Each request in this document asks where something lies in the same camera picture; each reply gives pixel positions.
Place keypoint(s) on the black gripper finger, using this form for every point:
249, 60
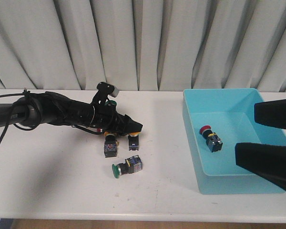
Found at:
266, 161
131, 126
272, 113

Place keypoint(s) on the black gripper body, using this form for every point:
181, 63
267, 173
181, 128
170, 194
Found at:
108, 119

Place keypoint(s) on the yellow push button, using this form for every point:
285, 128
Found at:
110, 145
133, 141

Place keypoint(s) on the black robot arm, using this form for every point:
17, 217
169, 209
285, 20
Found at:
32, 109

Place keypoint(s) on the blue plastic box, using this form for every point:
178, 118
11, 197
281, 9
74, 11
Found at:
230, 114

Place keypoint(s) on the upright green push button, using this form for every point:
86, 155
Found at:
110, 103

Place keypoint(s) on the lying yellow push button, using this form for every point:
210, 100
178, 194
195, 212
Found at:
110, 145

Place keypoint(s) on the lying green push button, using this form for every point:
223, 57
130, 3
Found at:
131, 165

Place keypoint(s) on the grey pleated curtain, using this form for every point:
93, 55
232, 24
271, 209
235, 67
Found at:
146, 45

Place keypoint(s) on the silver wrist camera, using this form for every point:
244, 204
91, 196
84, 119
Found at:
105, 89

